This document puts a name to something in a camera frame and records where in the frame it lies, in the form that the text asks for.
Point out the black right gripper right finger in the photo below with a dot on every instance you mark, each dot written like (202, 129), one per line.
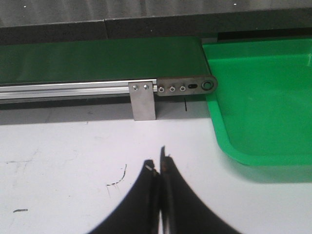
(182, 211)

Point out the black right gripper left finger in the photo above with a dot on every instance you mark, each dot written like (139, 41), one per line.
(138, 212)

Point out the metal conveyor end plate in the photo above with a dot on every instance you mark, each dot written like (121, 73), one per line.
(181, 86)

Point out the green plastic tray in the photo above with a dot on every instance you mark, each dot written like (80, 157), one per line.
(262, 108)

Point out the green conveyor belt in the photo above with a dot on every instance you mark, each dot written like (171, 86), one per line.
(97, 60)

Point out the dark grey stone countertop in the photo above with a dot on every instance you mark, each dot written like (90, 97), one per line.
(38, 21)

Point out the steel conveyor support bracket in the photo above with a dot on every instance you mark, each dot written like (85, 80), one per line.
(142, 100)

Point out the aluminium conveyor side rail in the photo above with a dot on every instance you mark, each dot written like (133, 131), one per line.
(69, 89)

